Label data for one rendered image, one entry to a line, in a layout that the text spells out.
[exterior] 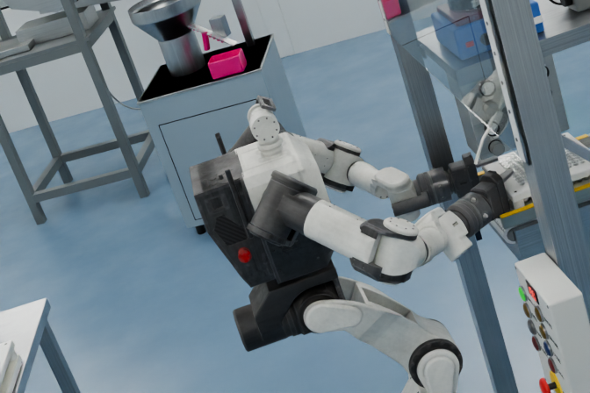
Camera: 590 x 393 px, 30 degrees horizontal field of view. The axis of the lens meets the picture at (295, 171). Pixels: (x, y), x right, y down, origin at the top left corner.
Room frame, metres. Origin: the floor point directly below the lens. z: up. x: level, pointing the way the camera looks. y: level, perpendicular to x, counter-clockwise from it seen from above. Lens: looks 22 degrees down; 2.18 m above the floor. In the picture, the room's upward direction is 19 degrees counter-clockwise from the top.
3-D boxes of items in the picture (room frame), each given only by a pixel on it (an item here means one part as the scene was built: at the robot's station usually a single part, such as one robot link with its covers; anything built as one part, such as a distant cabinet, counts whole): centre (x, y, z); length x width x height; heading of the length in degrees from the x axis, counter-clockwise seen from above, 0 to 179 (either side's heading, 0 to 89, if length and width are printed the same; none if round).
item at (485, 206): (2.38, -0.40, 1.00); 0.12 x 0.10 x 0.13; 124
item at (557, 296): (1.64, -0.35, 1.06); 0.17 x 0.06 x 0.26; 2
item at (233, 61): (5.06, 0.14, 0.80); 0.16 x 0.12 x 0.09; 78
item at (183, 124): (5.28, 0.24, 0.38); 0.63 x 0.57 x 0.76; 78
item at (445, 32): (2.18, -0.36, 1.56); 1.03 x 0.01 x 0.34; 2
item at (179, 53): (5.34, 0.28, 0.95); 0.49 x 0.36 x 0.38; 78
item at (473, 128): (2.38, -0.52, 1.23); 0.22 x 0.11 x 0.20; 92
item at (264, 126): (2.48, 0.03, 1.33); 0.10 x 0.07 x 0.09; 2
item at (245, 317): (2.48, 0.12, 0.86); 0.28 x 0.13 x 0.18; 92
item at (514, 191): (2.50, -0.59, 0.99); 0.25 x 0.24 x 0.02; 2
